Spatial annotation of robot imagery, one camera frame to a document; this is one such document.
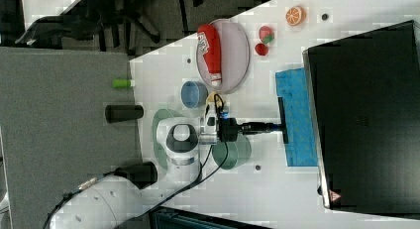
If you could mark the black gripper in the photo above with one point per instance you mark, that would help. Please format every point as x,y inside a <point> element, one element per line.
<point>229,129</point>

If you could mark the black oven door handle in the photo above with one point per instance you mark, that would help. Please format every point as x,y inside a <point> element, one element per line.
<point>283,126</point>

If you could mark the blue glass oven door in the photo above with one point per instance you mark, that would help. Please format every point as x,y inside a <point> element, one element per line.
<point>291,85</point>

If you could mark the black toaster oven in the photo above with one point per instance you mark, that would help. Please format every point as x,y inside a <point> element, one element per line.
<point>364,98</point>

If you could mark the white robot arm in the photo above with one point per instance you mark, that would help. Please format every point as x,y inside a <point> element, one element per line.
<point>113,198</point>

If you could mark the yellow toy banana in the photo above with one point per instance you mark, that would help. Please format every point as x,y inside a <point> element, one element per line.
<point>215,100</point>

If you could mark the small red ball toy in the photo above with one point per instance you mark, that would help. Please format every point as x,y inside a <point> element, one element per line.
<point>261,49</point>

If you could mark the blue bowl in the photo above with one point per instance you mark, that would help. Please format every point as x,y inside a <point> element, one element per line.
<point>193,94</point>

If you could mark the grey round plate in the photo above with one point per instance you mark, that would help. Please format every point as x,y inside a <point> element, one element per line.
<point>235,56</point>

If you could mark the red green strawberry toy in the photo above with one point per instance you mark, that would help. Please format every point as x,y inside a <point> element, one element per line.
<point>266,34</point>

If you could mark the green perforated colander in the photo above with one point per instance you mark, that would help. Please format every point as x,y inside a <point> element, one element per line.
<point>158,149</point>

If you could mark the red ketchup bottle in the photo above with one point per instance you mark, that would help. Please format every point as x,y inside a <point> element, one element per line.
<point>210,46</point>

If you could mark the orange slice toy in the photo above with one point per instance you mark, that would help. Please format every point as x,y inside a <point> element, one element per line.
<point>295,16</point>

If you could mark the black cylinder cup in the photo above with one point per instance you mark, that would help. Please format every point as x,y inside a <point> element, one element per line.
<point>141,175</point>

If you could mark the green marker tube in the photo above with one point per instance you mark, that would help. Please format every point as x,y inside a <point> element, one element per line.
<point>123,83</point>

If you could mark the black office chair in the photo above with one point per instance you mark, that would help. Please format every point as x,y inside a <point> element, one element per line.
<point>88,18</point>

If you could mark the green cup with handle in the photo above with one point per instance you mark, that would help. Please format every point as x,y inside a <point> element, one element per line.
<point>232,154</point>

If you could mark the dark blue frame rail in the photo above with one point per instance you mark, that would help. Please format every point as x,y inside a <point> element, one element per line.
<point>170,218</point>

